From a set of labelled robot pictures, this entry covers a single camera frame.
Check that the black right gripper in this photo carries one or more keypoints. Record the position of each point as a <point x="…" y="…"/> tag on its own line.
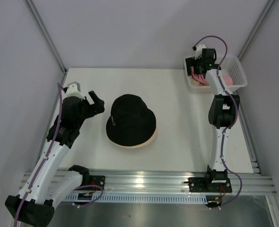
<point x="192" y="62"/>

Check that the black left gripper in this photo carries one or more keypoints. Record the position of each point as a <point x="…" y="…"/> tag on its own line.
<point x="97" y="108"/>

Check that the black bucket hat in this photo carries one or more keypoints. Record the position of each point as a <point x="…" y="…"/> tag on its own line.
<point x="131" y="122"/>

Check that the cream bucket hat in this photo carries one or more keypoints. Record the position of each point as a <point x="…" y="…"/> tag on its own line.
<point x="152" y="138"/>

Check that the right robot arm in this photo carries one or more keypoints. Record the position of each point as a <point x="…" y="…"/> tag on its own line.
<point x="222" y="117"/>

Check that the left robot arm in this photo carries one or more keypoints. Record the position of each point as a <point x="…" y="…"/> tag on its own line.
<point x="36" y="202"/>

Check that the beige hat in basket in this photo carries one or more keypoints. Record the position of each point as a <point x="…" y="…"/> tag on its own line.
<point x="195" y="83"/>

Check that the white plastic basket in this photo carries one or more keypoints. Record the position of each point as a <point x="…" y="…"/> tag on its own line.
<point x="230" y="66"/>

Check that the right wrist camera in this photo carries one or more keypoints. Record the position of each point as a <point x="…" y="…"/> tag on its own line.
<point x="198" y="50"/>

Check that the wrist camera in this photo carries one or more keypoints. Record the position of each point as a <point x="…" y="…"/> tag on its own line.
<point x="73" y="90"/>
<point x="198" y="50"/>

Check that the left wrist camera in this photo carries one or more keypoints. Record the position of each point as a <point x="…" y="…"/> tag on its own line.
<point x="73" y="90"/>

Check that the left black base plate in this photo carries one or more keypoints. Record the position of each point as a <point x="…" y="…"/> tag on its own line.
<point x="94" y="182"/>

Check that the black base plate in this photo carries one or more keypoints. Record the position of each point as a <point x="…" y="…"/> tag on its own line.
<point x="94" y="182"/>
<point x="204" y="184"/>

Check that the right aluminium frame post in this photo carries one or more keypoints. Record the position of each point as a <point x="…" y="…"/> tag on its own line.
<point x="262" y="18"/>

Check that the aluminium frame post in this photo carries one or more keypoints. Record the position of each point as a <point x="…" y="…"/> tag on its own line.
<point x="45" y="34"/>
<point x="262" y="18"/>

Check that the white slotted cable duct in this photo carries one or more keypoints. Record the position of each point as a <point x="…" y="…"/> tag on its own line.
<point x="138" y="198"/>

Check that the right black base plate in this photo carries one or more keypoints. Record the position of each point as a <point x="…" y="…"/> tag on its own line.
<point x="204" y="184"/>

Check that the left aluminium frame post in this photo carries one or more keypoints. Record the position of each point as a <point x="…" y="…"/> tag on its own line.
<point x="45" y="34"/>

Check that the aluminium mounting rail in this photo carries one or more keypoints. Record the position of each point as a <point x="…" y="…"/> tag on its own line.
<point x="166" y="182"/>

